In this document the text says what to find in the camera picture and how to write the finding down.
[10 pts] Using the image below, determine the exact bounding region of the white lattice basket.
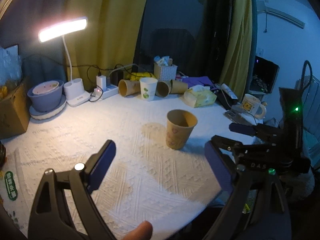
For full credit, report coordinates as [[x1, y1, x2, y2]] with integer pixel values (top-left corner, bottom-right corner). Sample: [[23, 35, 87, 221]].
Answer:
[[154, 63, 177, 81]]

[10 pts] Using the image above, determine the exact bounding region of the white tablecloth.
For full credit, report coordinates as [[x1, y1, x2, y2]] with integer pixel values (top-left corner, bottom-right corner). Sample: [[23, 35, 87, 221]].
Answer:
[[0, 89, 263, 240]]

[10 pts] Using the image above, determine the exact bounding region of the black pouch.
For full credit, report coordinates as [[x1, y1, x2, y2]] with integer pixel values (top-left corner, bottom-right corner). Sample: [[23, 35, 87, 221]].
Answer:
[[215, 90, 239, 111]]

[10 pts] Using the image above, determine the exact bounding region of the white power strip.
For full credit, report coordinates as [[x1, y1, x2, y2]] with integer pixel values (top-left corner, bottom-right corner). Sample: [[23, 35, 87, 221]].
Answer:
[[93, 85, 119, 100]]

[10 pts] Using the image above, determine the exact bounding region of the white bear mug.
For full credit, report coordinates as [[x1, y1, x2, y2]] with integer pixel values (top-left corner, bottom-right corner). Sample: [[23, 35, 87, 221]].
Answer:
[[241, 94, 266, 120]]

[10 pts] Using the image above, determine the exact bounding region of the white plate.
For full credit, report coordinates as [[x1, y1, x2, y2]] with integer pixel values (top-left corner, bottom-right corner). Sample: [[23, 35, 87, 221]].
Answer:
[[29, 94, 67, 120]]

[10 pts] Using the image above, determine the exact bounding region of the yellow curtain left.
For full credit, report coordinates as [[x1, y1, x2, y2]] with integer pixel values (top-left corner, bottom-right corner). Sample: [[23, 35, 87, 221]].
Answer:
[[66, 0, 146, 90]]

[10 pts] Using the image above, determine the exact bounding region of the green label sticker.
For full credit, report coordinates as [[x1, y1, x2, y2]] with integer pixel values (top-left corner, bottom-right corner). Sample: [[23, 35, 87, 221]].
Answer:
[[4, 171, 18, 201]]

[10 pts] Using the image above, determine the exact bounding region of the clear plastic bag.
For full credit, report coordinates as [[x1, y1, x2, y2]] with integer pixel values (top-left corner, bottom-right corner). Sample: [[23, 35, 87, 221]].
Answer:
[[0, 44, 22, 100]]

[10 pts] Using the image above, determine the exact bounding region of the white tube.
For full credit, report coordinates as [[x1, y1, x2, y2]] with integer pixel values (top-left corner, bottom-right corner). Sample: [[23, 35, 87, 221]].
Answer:
[[221, 83, 238, 100]]

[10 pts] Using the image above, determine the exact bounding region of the white paper cup green print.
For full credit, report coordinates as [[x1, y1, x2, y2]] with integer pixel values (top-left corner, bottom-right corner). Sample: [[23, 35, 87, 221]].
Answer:
[[139, 77, 158, 101]]

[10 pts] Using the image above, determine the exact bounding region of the brown patterned paper cup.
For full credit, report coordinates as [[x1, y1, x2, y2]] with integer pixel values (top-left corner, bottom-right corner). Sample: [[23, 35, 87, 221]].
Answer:
[[166, 109, 198, 150]]

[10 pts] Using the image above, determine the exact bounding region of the white cable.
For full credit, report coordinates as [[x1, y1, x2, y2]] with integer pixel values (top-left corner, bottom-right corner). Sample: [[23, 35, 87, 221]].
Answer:
[[108, 63, 139, 81]]

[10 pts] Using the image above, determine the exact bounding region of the black cable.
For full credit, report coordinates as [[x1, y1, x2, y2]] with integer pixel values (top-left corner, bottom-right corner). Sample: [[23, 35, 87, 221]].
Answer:
[[23, 53, 156, 103]]

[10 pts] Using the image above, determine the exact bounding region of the white charger plug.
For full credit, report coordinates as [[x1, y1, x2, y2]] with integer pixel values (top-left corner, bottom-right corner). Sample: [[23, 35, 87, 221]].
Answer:
[[96, 75, 107, 92]]

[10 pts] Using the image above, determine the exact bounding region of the brown paper cup lying right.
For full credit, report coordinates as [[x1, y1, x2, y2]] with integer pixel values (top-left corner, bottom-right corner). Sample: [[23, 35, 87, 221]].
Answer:
[[170, 80, 188, 94]]

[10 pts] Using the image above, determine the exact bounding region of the brown paper cup lying middle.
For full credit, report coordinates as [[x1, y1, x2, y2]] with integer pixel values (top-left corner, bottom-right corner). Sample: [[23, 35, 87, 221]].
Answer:
[[156, 81, 172, 98]]

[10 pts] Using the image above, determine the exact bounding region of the brown paper cup lying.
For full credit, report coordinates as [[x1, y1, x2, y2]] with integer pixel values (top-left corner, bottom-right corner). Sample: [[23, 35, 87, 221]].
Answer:
[[156, 81, 172, 98], [118, 80, 140, 97], [170, 80, 188, 94]]

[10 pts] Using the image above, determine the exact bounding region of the yellow curtain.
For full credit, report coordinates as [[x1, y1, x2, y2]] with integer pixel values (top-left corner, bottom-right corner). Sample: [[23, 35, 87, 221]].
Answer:
[[220, 0, 252, 98], [66, 0, 146, 90]]

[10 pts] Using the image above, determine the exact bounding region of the brown paper cup lying left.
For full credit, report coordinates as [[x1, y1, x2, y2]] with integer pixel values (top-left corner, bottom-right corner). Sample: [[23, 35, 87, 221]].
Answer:
[[118, 80, 140, 97]]

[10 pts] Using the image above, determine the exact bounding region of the yellow curtain right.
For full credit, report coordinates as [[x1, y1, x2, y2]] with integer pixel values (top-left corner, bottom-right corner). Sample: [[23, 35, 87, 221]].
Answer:
[[220, 0, 252, 98]]

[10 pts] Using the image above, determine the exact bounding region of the operator thumb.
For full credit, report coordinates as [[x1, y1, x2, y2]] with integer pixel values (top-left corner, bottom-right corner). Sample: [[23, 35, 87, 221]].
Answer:
[[123, 221, 153, 240]]

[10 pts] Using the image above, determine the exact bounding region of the yellow tissue pack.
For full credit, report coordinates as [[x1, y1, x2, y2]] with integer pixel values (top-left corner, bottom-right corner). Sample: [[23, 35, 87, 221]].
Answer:
[[183, 85, 217, 108]]

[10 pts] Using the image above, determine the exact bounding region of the yellow bag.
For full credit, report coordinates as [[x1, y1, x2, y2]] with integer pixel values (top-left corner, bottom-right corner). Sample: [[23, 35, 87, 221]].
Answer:
[[126, 72, 155, 81]]

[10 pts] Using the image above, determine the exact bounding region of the cardboard box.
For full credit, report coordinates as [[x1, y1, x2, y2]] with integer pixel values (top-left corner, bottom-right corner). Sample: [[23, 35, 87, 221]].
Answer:
[[0, 77, 30, 139]]

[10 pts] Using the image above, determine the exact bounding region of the smartphone in clear case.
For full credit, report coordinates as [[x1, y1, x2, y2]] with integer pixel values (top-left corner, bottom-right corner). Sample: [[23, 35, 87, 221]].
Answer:
[[224, 109, 252, 126]]

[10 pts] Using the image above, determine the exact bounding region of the black charger plug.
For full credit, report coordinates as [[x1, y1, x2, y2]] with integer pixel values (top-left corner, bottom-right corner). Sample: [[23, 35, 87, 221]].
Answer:
[[110, 70, 124, 86]]

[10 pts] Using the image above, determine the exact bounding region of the purple bowl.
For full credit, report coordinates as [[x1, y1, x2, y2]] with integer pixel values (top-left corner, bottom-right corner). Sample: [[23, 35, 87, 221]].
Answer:
[[27, 80, 64, 112]]

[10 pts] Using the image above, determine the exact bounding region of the white desk lamp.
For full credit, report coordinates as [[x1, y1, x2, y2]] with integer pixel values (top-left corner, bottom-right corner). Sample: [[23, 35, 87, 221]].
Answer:
[[38, 17, 90, 107]]

